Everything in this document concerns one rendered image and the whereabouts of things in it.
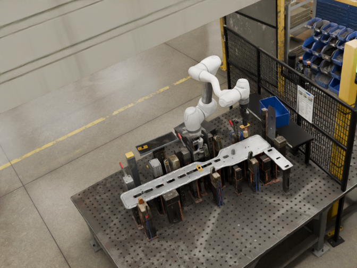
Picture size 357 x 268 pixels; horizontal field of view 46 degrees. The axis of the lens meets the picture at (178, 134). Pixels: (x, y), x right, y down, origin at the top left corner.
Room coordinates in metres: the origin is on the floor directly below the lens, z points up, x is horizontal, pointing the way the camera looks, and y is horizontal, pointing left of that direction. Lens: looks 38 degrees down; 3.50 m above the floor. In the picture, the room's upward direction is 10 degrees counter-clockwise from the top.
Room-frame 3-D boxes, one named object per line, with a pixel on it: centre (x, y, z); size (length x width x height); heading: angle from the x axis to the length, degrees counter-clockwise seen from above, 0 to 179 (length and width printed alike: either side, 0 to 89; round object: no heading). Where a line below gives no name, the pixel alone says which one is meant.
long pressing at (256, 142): (2.64, -0.11, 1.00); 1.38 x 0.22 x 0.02; 109
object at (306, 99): (2.90, -1.12, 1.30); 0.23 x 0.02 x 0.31; 19
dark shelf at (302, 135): (3.14, -0.91, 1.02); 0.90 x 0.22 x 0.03; 19
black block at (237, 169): (2.58, -0.44, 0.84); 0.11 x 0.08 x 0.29; 19
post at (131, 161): (2.81, 0.45, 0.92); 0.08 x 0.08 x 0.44; 19
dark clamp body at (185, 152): (2.83, -0.03, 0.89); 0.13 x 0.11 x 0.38; 19
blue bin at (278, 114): (3.13, -0.91, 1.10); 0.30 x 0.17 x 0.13; 10
